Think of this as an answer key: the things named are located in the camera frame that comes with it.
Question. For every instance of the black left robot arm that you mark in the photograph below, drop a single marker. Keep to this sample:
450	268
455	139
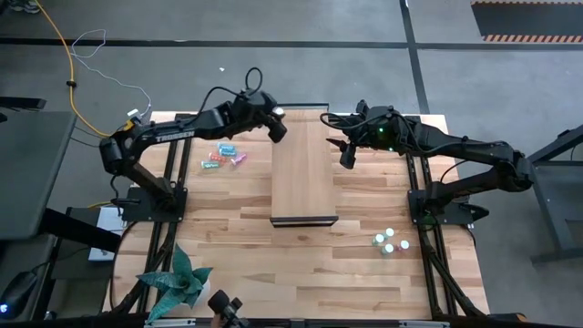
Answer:
173	134

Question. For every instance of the person's hand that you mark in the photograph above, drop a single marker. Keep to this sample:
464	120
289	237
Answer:
217	322

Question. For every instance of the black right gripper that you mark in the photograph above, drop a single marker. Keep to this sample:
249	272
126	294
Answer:
378	136

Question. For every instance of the teal plastic block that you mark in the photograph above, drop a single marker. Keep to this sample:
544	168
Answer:
210	165

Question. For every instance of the yellow power plug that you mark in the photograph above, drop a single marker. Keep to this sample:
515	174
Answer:
129	126

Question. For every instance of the black metal stand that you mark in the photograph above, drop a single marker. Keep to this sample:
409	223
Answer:
553	214

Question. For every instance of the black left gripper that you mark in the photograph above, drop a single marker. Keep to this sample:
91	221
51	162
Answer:
255	114

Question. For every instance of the black flat bar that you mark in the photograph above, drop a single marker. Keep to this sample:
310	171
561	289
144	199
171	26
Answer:
23	103

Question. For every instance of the black handheld camera rig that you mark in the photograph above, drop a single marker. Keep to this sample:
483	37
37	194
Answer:
219	301

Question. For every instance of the person's shoe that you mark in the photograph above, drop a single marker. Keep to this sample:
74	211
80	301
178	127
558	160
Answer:
25	5

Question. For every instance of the silver aluminium bar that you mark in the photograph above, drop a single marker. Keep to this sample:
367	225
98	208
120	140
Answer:
423	324
170	323

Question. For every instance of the white plug adapter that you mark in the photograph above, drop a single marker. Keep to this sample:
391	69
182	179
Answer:
133	112

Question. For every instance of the wooden shelf black metal frame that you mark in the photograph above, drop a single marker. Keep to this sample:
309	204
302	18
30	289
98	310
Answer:
303	182

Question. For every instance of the grey desk top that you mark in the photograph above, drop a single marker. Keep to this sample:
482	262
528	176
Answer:
32	173

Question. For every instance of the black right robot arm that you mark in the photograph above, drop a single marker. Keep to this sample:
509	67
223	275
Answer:
478	155

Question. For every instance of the green artificial plant white pot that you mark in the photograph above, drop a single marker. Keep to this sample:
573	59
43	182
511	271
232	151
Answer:
180	278

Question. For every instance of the black computer mouse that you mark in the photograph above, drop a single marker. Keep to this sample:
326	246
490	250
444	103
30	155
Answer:
18	291

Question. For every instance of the black desk leg bar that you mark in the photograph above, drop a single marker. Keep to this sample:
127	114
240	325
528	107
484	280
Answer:
77	230

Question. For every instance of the black mat hazard stripe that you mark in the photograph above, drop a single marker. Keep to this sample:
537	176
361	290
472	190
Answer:
524	18

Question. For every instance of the black aluminium rig frame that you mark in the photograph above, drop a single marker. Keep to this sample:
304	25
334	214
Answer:
186	164

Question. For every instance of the white power box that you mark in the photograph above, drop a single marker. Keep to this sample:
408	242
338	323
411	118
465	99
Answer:
107	223

